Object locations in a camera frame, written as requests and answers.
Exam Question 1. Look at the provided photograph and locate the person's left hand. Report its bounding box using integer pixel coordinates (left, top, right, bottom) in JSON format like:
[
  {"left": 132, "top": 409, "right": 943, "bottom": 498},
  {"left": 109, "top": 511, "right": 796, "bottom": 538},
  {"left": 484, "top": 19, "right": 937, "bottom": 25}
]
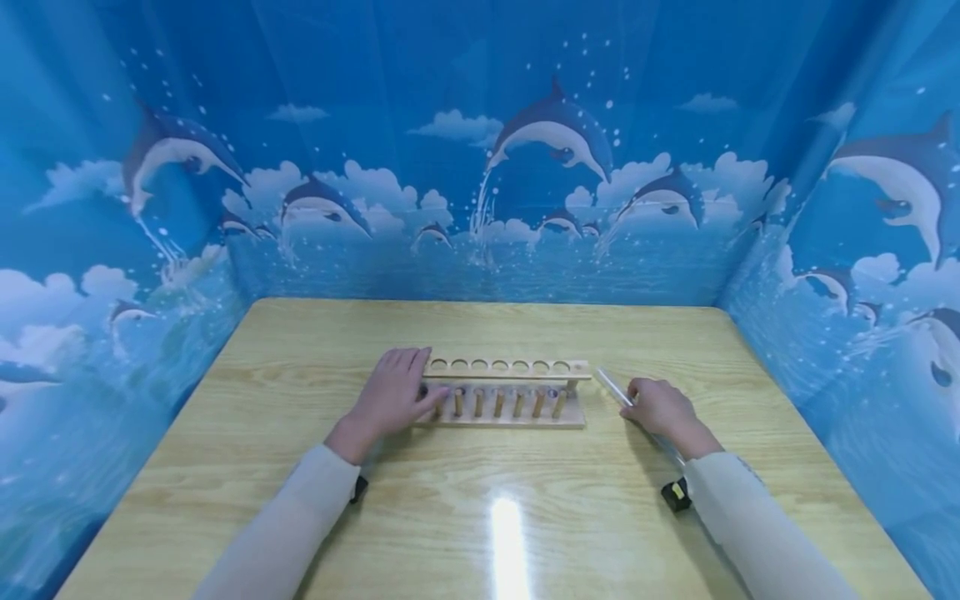
[{"left": 323, "top": 347, "right": 452, "bottom": 466}]

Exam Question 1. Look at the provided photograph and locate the person's right hand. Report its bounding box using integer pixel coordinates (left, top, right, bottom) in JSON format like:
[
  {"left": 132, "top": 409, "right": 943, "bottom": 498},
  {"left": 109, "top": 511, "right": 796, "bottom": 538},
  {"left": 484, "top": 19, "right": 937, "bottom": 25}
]
[{"left": 619, "top": 377, "right": 725, "bottom": 462}]

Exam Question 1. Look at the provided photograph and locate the clear glass test tube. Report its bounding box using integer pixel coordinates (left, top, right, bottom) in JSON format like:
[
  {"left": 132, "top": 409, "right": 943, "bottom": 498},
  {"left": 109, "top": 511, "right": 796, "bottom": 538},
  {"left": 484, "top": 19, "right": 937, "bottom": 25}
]
[{"left": 596, "top": 367, "right": 688, "bottom": 469}]

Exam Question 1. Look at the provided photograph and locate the wooden test tube rack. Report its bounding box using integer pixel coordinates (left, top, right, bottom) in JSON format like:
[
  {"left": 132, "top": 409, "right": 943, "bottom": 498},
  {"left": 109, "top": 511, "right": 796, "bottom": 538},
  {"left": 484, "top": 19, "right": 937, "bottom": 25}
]
[{"left": 414, "top": 357, "right": 593, "bottom": 430}]

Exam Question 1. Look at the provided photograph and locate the person's left forearm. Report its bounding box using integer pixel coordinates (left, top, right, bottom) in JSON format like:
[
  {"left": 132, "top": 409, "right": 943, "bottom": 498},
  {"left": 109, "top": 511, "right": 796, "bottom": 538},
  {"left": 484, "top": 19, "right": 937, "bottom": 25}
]
[{"left": 192, "top": 443, "right": 363, "bottom": 600}]

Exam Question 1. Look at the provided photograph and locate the person's right forearm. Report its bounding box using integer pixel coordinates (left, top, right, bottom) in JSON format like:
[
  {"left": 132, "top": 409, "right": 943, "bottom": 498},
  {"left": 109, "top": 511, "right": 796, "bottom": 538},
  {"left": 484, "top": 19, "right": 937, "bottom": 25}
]
[{"left": 683, "top": 451, "right": 860, "bottom": 600}]

